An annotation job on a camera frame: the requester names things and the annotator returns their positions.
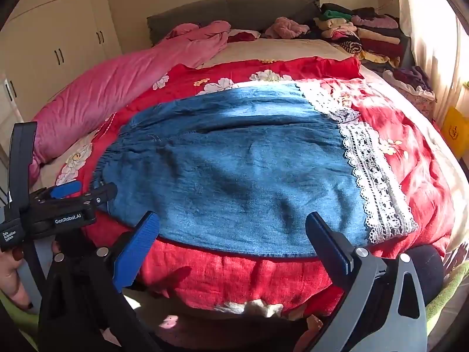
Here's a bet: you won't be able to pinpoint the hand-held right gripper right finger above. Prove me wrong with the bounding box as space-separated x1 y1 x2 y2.
305 211 428 352

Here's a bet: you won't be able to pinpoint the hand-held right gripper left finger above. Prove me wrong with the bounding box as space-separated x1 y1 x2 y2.
38 211 162 352

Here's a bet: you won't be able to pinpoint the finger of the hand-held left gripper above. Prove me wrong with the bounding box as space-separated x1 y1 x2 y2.
46 180 83 200
71 182 118 211

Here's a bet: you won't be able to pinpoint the blue denim lace-hem pants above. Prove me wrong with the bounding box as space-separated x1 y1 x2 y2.
91 79 419 259

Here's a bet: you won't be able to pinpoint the person's left hand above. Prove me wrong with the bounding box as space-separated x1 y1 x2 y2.
0 247 33 310

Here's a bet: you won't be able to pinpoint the person's black trouser leg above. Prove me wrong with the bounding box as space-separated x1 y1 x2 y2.
381 244 445 312

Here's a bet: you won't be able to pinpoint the pink quilt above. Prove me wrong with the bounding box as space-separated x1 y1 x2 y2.
27 20 232 187

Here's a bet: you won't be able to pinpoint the person's green garment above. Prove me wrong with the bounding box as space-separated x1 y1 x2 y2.
0 262 469 352

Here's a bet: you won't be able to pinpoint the red floral blanket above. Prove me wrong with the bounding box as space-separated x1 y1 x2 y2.
55 57 457 318

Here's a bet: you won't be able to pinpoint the cream wardrobe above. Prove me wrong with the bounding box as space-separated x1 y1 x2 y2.
0 0 123 155

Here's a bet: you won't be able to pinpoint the floral laundry basket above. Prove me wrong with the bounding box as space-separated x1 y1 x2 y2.
383 66 437 121

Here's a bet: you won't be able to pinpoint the yellow bag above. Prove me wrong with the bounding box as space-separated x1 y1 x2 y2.
441 107 469 151

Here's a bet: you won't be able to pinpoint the purple clothes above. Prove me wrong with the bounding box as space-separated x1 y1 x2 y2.
394 65 433 92

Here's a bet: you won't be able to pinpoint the dark red garment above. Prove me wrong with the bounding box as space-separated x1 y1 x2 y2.
227 31 257 43

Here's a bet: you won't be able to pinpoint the pile of folded clothes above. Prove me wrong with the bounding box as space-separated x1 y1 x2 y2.
313 3 404 72

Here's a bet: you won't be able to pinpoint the pink fluffy garment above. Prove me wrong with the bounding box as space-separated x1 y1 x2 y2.
264 16 310 40

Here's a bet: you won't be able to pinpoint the grey padded headboard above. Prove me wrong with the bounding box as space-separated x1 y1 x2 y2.
147 0 321 46

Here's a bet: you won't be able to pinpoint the cream curtain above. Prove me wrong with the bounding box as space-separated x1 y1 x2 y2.
394 0 469 125

